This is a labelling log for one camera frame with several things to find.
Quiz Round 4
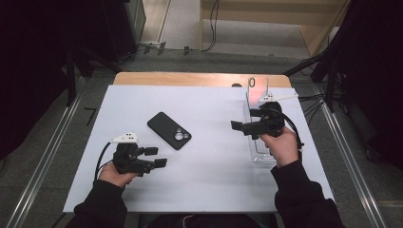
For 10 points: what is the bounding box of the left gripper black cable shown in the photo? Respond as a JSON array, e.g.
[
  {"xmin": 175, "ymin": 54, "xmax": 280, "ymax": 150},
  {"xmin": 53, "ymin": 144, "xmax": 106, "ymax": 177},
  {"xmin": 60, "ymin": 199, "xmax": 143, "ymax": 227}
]
[{"xmin": 94, "ymin": 142, "xmax": 116, "ymax": 181}]

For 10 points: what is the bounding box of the wooden table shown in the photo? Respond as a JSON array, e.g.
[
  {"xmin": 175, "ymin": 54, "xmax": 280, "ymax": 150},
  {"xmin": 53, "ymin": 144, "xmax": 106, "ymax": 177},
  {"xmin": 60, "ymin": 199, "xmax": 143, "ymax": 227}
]
[{"xmin": 112, "ymin": 71, "xmax": 293, "ymax": 89}]

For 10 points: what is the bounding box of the dark cabinet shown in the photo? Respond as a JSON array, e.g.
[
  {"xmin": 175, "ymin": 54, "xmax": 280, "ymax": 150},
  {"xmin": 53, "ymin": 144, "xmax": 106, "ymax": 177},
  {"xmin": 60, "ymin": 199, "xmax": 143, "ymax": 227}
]
[{"xmin": 104, "ymin": 0, "xmax": 146, "ymax": 63}]

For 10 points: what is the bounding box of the metal floor rail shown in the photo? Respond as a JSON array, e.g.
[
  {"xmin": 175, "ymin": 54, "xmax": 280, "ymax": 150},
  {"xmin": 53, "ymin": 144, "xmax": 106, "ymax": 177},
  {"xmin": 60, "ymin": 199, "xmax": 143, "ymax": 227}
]
[
  {"xmin": 6, "ymin": 91, "xmax": 84, "ymax": 228},
  {"xmin": 312, "ymin": 85, "xmax": 388, "ymax": 228}
]

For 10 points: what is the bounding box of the person's torso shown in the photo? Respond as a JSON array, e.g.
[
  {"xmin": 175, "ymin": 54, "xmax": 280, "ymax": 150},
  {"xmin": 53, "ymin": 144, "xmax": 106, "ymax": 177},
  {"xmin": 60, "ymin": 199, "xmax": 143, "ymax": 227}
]
[{"xmin": 136, "ymin": 213, "xmax": 279, "ymax": 228}]

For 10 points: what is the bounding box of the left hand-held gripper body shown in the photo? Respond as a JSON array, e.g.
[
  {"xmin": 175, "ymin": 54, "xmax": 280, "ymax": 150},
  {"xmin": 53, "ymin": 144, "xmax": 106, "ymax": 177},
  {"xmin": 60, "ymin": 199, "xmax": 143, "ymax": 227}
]
[{"xmin": 109, "ymin": 131, "xmax": 157, "ymax": 178}]

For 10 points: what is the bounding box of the black phone case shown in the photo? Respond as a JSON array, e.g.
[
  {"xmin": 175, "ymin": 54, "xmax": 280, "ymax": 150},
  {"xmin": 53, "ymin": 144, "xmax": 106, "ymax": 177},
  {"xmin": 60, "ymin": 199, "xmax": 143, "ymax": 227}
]
[{"xmin": 146, "ymin": 111, "xmax": 193, "ymax": 151}]

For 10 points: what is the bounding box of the clear plastic rack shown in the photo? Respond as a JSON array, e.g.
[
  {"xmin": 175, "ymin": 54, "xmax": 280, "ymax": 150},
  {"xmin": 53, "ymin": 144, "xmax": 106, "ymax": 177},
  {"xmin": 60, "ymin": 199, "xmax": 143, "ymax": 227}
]
[{"xmin": 242, "ymin": 90, "xmax": 288, "ymax": 164}]

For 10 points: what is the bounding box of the hanging black cable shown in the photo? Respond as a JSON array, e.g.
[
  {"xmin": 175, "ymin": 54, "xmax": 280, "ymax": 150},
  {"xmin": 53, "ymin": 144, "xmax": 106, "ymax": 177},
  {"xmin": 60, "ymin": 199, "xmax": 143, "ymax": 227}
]
[{"xmin": 200, "ymin": 0, "xmax": 221, "ymax": 52}]

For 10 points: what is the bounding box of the iridescent phone case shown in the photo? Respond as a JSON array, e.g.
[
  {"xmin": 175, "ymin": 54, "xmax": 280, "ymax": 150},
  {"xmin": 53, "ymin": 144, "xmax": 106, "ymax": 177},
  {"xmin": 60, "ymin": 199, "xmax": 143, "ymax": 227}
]
[{"xmin": 246, "ymin": 76, "xmax": 270, "ymax": 108}]

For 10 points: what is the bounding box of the black metal stand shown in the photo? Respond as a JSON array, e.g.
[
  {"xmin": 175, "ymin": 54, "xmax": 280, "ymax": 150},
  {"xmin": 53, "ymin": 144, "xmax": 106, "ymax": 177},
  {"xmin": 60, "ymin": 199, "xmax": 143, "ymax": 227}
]
[
  {"xmin": 65, "ymin": 47, "xmax": 78, "ymax": 107},
  {"xmin": 283, "ymin": 47, "xmax": 338, "ymax": 113}
]

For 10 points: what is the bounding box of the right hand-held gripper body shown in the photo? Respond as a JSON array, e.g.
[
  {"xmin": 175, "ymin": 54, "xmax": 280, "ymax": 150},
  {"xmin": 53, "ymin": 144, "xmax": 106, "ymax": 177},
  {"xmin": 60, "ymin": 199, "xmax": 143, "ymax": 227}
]
[{"xmin": 241, "ymin": 91, "xmax": 299, "ymax": 141}]

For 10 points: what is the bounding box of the wooden shelf unit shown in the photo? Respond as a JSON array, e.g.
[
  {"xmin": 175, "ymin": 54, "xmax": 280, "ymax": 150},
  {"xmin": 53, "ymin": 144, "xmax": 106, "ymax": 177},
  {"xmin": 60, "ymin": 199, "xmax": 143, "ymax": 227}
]
[{"xmin": 199, "ymin": 0, "xmax": 351, "ymax": 58}]

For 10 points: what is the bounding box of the white board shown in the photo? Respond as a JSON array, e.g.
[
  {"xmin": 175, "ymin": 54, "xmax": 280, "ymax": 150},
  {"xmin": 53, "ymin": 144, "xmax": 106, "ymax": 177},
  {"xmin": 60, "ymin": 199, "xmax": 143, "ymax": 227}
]
[{"xmin": 62, "ymin": 85, "xmax": 338, "ymax": 214}]

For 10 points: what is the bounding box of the person's right hand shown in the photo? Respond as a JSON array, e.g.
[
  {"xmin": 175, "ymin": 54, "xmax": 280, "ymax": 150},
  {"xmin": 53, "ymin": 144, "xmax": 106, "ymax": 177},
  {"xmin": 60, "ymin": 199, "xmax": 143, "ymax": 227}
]
[{"xmin": 259, "ymin": 126, "xmax": 300, "ymax": 169}]

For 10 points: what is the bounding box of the person's left hand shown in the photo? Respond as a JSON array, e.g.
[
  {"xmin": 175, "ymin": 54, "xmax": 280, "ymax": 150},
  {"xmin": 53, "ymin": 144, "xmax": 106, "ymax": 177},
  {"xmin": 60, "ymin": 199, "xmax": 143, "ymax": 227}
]
[{"xmin": 98, "ymin": 162, "xmax": 139, "ymax": 188}]

